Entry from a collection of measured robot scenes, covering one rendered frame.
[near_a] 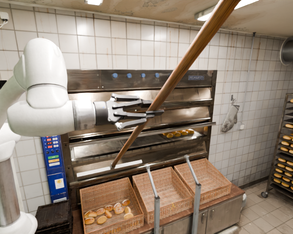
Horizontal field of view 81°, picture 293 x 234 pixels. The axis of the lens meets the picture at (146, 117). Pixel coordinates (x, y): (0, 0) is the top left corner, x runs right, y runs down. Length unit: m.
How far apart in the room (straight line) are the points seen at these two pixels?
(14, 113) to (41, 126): 0.07
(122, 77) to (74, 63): 0.47
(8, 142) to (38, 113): 0.58
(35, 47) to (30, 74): 0.08
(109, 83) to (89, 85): 0.20
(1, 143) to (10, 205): 0.36
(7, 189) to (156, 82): 1.56
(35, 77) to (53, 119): 0.12
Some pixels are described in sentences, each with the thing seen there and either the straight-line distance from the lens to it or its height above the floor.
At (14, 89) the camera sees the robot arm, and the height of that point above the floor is 2.02.
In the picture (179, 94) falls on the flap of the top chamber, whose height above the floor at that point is 1.81.
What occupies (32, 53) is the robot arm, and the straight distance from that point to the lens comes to 0.59.
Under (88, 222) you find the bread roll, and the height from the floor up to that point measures 0.63.
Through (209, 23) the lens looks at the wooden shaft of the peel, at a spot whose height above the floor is 2.17.
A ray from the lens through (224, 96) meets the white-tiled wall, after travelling 2.68.
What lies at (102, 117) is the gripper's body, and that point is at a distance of 0.53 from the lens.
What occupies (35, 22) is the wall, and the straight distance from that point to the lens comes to 1.83.
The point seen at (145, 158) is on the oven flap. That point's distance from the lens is 2.21.
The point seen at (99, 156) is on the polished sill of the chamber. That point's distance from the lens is 2.00.
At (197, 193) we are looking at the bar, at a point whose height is 0.86.
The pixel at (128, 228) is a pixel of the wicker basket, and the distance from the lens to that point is 1.97.
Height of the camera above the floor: 2.08
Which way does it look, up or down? 15 degrees down
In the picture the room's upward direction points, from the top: straight up
